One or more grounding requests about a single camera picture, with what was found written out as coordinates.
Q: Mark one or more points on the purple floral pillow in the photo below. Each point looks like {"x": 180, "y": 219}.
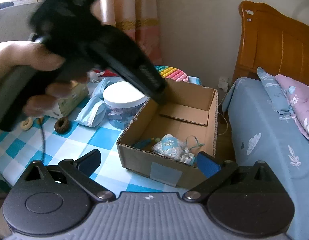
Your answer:
{"x": 299, "y": 105}

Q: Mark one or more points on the pink striped curtain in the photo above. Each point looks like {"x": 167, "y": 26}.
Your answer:
{"x": 144, "y": 17}

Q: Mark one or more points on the white wall socket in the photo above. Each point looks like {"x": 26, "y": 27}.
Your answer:
{"x": 222, "y": 83}

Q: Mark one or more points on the clear ribbon bow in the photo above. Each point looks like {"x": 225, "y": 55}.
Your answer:
{"x": 194, "y": 143}

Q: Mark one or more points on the beige hair scrunchie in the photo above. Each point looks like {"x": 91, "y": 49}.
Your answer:
{"x": 22, "y": 125}

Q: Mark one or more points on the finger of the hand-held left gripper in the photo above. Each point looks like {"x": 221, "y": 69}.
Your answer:
{"x": 134, "y": 62}

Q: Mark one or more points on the cardboard box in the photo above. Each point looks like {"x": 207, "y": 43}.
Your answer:
{"x": 134, "y": 155}

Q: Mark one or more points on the blue face mask pack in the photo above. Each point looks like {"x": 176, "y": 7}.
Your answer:
{"x": 90, "y": 113}

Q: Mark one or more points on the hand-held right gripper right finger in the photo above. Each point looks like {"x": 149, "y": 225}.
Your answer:
{"x": 207, "y": 166}

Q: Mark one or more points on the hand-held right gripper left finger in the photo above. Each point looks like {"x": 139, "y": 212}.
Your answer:
{"x": 90, "y": 163}

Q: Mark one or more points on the person's left hand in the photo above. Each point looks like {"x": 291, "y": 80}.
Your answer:
{"x": 22, "y": 55}

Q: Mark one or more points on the blue white patterned pouch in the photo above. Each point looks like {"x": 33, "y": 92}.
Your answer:
{"x": 168, "y": 145}

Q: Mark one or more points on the rainbow bubble pop mat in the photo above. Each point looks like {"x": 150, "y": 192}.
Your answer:
{"x": 173, "y": 73}

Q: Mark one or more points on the clear jar with white lid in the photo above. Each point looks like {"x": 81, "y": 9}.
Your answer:
{"x": 122, "y": 97}

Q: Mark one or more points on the wooden bed headboard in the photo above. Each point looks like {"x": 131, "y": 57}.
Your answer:
{"x": 269, "y": 45}

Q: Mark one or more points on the blue floral pillow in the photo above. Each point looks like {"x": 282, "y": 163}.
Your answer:
{"x": 272, "y": 90}

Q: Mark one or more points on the small white plush toy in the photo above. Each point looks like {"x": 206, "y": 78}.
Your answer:
{"x": 94, "y": 76}

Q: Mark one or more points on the gold tissue box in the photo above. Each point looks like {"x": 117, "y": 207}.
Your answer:
{"x": 72, "y": 100}

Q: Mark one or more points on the small brown egg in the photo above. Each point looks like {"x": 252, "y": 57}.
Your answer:
{"x": 62, "y": 129}

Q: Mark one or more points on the blue white checkered tablecloth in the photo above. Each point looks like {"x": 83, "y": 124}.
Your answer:
{"x": 77, "y": 142}

